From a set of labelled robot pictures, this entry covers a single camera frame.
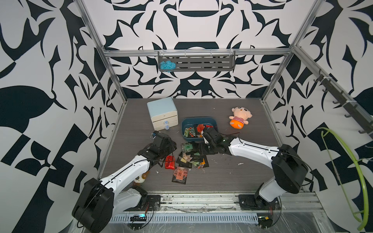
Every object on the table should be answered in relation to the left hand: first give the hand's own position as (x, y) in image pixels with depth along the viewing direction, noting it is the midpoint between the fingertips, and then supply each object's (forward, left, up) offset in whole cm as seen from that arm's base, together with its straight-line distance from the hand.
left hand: (172, 142), depth 86 cm
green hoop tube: (-41, -67, +16) cm, 80 cm away
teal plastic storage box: (+13, -13, -6) cm, 19 cm away
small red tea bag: (-9, +2, -7) cm, 12 cm away
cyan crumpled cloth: (+39, +2, +25) cm, 47 cm away
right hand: (-3, -14, -3) cm, 15 cm away
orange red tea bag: (+15, -19, -8) cm, 25 cm away
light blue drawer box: (+18, +6, +5) cm, 19 cm away
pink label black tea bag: (-16, -4, -9) cm, 19 cm away
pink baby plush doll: (+20, -47, -3) cm, 51 cm away
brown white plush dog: (-19, +18, -6) cm, 26 cm away
